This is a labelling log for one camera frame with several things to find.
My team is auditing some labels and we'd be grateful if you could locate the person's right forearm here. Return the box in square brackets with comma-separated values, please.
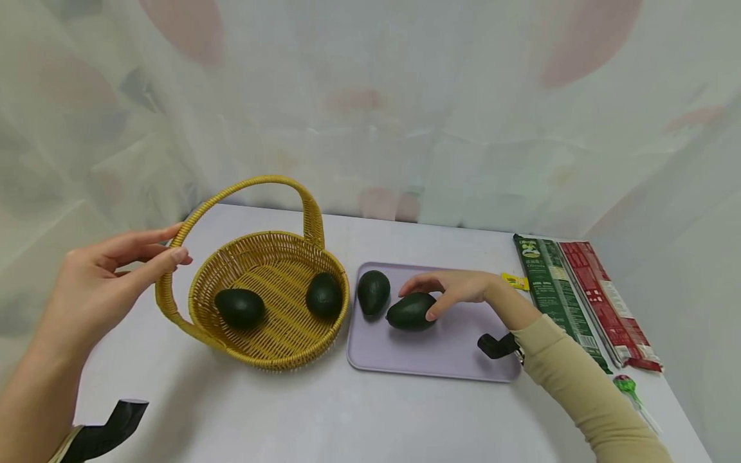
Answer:
[492, 286, 675, 463]

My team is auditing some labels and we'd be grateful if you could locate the green lollipop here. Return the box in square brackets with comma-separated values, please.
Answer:
[613, 374, 662, 435]

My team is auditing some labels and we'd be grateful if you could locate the yellow wicker basket with handle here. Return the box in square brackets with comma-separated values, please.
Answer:
[154, 175, 351, 372]

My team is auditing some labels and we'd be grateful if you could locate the lilac plastic tray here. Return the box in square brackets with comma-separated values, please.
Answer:
[347, 262, 524, 384]

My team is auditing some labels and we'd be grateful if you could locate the person's left forearm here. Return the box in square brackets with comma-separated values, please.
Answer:
[0, 338, 98, 463]

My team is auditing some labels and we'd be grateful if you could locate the long red noodle packet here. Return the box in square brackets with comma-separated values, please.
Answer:
[558, 241, 664, 374]

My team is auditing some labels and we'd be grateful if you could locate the long green noodle packet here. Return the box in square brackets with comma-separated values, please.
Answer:
[513, 234, 614, 375]

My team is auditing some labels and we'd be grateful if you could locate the person's right hand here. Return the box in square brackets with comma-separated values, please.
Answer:
[398, 270, 515, 322]

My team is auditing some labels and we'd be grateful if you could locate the dark green avocado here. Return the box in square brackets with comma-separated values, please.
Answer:
[214, 288, 266, 331]
[356, 270, 392, 317]
[386, 293, 439, 332]
[305, 272, 343, 320]

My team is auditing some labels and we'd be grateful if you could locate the person's left hand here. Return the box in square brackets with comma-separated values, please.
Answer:
[33, 223, 194, 368]

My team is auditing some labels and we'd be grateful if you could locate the black wrist band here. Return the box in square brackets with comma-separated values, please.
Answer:
[59, 399, 150, 463]
[477, 332, 526, 367]

